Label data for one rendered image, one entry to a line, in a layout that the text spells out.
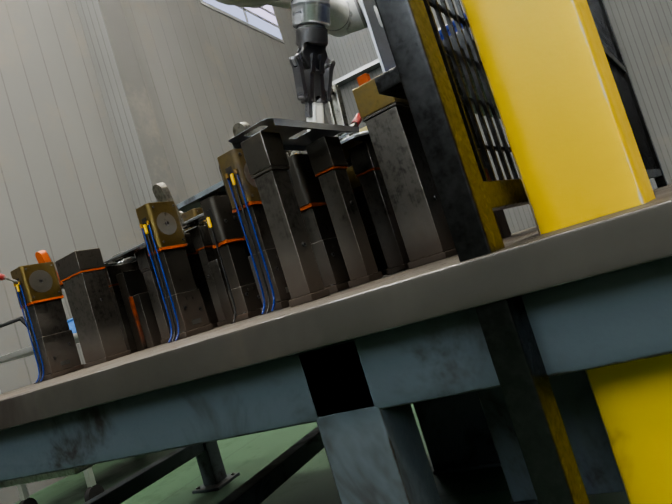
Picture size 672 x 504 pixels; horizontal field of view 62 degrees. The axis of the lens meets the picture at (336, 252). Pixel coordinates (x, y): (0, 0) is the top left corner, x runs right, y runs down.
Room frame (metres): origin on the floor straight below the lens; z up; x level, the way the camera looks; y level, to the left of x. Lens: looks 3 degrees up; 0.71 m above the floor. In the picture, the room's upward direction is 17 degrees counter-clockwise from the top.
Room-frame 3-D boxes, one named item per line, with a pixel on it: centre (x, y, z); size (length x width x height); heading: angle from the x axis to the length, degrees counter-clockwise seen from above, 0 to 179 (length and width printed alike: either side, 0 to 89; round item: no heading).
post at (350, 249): (1.08, -0.04, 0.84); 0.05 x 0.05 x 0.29; 55
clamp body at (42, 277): (1.77, 0.95, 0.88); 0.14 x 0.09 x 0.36; 145
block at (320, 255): (1.12, 0.03, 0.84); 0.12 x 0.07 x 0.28; 145
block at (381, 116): (1.07, -0.18, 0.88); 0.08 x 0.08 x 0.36; 55
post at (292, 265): (0.93, 0.06, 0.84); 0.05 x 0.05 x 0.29; 55
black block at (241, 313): (1.29, 0.24, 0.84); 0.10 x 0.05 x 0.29; 145
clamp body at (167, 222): (1.41, 0.41, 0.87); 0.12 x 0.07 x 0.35; 145
